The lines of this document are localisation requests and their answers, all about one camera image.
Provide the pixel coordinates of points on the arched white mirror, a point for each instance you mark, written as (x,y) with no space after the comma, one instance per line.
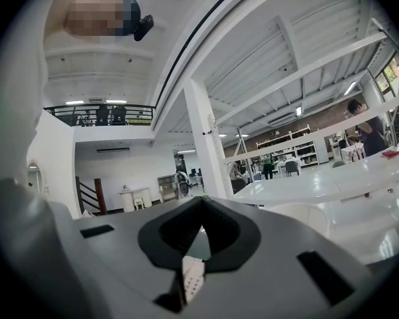
(35,175)

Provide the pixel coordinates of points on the person's white shirt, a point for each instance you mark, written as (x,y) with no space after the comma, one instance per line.
(20,95)

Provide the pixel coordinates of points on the long ceiling light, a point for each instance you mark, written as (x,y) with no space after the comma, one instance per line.
(350,87)
(298,110)

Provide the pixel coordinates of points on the grey chair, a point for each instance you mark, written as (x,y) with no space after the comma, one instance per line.
(292,169)

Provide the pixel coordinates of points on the small white side table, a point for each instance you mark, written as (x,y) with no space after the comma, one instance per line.
(134,194)

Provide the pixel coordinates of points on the white pillar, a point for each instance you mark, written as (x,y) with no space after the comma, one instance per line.
(206,145)

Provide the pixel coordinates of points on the person's head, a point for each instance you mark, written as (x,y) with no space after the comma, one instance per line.
(86,15)

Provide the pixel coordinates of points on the glossy white table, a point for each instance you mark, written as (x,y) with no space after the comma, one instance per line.
(286,188)
(369,171)

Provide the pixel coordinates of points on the brown wooden stair railing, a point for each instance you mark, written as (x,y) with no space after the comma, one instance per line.
(99,196)

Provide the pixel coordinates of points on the white shelf unit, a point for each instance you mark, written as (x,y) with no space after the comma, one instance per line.
(306,149)

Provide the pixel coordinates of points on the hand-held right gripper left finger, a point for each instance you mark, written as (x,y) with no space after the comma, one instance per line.
(153,236)

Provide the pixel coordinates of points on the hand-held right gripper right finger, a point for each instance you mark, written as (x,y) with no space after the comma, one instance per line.
(246,239)

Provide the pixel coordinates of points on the black head-mounted camera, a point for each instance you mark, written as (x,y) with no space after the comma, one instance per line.
(143,28)

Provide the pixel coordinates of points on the red pouch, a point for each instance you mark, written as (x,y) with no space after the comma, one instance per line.
(390,154)

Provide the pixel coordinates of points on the black mezzanine railing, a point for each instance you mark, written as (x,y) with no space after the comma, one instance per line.
(136,111)

